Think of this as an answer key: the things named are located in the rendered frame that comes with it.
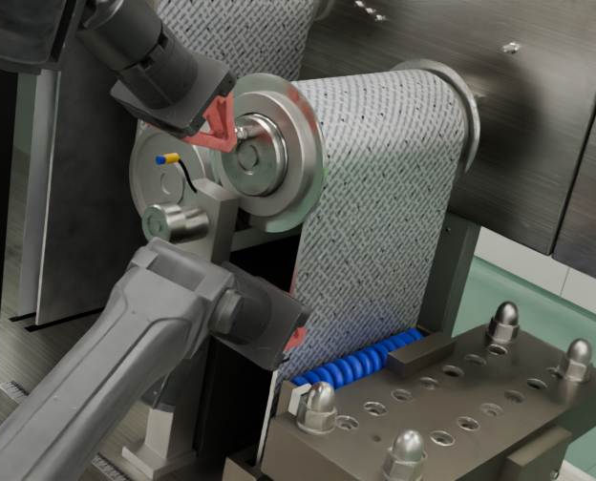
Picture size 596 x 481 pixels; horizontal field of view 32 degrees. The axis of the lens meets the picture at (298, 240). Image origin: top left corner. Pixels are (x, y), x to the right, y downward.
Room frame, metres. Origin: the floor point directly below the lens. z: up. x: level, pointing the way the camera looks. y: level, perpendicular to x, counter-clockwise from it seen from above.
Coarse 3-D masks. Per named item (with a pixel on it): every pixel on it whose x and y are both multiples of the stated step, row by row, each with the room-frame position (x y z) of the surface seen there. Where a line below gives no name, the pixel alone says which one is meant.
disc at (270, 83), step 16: (240, 80) 0.93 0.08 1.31; (256, 80) 0.92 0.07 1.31; (272, 80) 0.90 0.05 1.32; (288, 96) 0.89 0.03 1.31; (304, 96) 0.88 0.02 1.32; (304, 112) 0.88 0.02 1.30; (304, 128) 0.88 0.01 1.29; (320, 128) 0.87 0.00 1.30; (320, 144) 0.86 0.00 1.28; (320, 160) 0.86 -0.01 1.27; (320, 176) 0.86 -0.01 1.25; (304, 192) 0.87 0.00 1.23; (320, 192) 0.86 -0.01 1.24; (240, 208) 0.91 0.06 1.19; (304, 208) 0.86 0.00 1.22; (256, 224) 0.90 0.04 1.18; (272, 224) 0.88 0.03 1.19; (288, 224) 0.87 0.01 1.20
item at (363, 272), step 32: (448, 192) 1.05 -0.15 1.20; (320, 224) 0.88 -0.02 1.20; (352, 224) 0.92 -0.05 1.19; (384, 224) 0.96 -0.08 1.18; (416, 224) 1.01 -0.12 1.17; (320, 256) 0.89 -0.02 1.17; (352, 256) 0.93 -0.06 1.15; (384, 256) 0.97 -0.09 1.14; (416, 256) 1.02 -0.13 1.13; (320, 288) 0.90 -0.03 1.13; (352, 288) 0.94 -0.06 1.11; (384, 288) 0.99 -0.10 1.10; (416, 288) 1.04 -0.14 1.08; (320, 320) 0.91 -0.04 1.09; (352, 320) 0.95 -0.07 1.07; (384, 320) 1.00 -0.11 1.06; (416, 320) 1.05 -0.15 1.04; (288, 352) 0.88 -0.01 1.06; (320, 352) 0.92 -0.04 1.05; (352, 352) 0.96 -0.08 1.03
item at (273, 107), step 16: (240, 96) 0.91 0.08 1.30; (256, 96) 0.90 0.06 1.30; (272, 96) 0.89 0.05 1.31; (240, 112) 0.91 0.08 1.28; (256, 112) 0.90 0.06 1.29; (272, 112) 0.89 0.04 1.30; (288, 112) 0.88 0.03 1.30; (288, 128) 0.87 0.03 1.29; (288, 144) 0.87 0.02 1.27; (304, 144) 0.87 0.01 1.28; (288, 160) 0.87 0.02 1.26; (304, 160) 0.86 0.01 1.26; (224, 176) 0.92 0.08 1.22; (288, 176) 0.87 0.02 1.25; (304, 176) 0.86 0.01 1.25; (240, 192) 0.90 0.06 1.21; (288, 192) 0.87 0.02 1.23; (256, 208) 0.89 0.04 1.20; (272, 208) 0.87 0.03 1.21; (288, 208) 0.87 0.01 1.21
